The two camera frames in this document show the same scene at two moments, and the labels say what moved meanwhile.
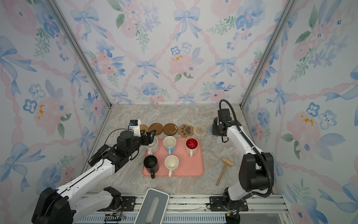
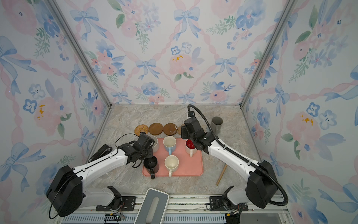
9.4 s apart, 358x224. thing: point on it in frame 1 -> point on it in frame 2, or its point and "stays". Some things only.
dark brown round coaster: x=170 y=129 stays
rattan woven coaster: x=143 y=127 stays
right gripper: x=215 y=129 -> x=184 y=132
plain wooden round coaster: x=158 y=127 stays
